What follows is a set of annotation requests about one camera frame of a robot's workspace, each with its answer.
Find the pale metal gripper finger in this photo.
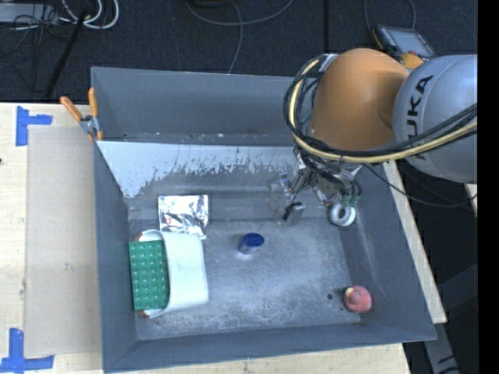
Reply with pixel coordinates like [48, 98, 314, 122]
[283, 202, 306, 226]
[267, 172, 292, 213]

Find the small blue-capped bottle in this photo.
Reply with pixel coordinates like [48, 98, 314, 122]
[237, 231, 266, 256]

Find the grey metal bin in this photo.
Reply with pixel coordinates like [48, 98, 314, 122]
[90, 66, 438, 373]

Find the silver foil packet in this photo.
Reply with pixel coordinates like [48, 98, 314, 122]
[157, 194, 211, 241]

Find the red toy apple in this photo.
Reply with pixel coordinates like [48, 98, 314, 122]
[342, 284, 373, 314]

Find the green studded flat plate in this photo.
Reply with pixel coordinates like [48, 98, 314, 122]
[128, 239, 172, 312]

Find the white ring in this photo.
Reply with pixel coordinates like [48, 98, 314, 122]
[329, 203, 357, 228]

